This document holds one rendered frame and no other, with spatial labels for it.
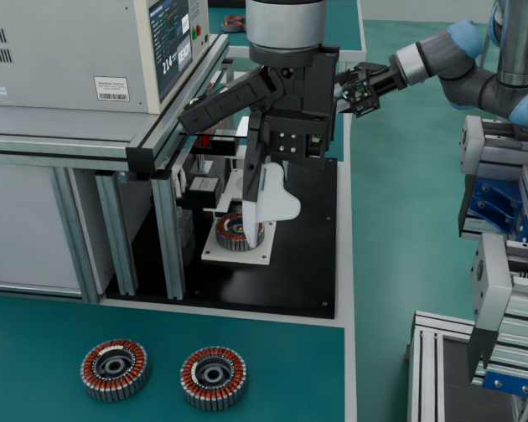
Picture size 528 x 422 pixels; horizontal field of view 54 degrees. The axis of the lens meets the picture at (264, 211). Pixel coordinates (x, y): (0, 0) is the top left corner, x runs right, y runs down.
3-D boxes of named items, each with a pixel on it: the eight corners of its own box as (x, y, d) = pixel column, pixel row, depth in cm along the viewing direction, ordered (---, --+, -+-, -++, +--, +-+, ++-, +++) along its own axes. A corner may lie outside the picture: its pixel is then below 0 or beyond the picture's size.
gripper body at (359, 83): (338, 90, 103) (396, 61, 98) (339, 74, 110) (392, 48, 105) (354, 120, 106) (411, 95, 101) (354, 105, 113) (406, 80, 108)
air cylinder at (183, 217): (194, 228, 124) (192, 209, 120) (186, 247, 117) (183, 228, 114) (173, 227, 124) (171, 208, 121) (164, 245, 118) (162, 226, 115)
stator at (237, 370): (244, 356, 94) (244, 342, 92) (249, 409, 85) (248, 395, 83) (183, 360, 93) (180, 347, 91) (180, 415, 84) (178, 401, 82)
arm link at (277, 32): (235, 2, 45) (260, -16, 52) (236, 54, 48) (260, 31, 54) (319, 7, 43) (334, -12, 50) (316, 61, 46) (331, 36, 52)
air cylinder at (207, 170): (214, 177, 143) (213, 160, 140) (209, 192, 137) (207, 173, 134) (196, 177, 144) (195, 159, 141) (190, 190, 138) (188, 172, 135)
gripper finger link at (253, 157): (252, 201, 51) (266, 114, 51) (238, 199, 51) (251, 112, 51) (263, 203, 56) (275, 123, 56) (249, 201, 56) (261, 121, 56)
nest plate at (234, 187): (285, 175, 144) (285, 172, 144) (280, 204, 132) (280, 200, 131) (232, 172, 146) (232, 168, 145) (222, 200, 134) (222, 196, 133)
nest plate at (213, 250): (276, 225, 125) (276, 221, 124) (268, 265, 112) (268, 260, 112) (214, 220, 126) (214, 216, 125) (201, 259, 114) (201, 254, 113)
